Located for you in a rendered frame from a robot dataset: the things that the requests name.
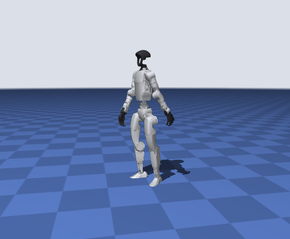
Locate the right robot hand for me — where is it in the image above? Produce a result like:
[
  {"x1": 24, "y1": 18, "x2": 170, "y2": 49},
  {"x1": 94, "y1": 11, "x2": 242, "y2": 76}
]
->
[{"x1": 118, "y1": 107, "x2": 126, "y2": 126}]

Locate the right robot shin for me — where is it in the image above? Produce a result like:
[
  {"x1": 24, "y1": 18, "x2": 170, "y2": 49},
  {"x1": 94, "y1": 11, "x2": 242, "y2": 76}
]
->
[{"x1": 134, "y1": 146, "x2": 144, "y2": 174}]

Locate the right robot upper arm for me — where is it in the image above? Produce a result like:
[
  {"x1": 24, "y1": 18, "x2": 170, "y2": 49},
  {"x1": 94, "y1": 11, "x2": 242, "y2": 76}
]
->
[{"x1": 127, "y1": 72, "x2": 136, "y2": 97}]

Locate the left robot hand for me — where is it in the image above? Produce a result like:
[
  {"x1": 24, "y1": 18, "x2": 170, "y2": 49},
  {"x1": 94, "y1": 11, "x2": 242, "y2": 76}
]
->
[{"x1": 164, "y1": 111, "x2": 175, "y2": 126}]

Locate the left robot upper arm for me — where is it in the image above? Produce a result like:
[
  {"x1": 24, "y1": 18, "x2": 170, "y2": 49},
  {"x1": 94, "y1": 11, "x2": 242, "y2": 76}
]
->
[{"x1": 144, "y1": 71, "x2": 160, "y2": 99}]

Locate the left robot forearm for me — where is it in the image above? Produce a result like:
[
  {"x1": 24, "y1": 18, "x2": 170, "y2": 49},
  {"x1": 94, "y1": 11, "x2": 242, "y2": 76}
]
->
[{"x1": 157, "y1": 91, "x2": 170, "y2": 113}]

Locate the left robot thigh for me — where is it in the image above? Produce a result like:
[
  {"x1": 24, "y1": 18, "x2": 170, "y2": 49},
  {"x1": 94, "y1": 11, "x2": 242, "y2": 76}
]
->
[{"x1": 144, "y1": 114, "x2": 158, "y2": 153}]

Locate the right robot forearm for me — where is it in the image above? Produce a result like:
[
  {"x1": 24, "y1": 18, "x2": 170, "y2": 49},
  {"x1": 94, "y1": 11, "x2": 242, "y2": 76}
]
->
[{"x1": 123, "y1": 94, "x2": 133, "y2": 113}]

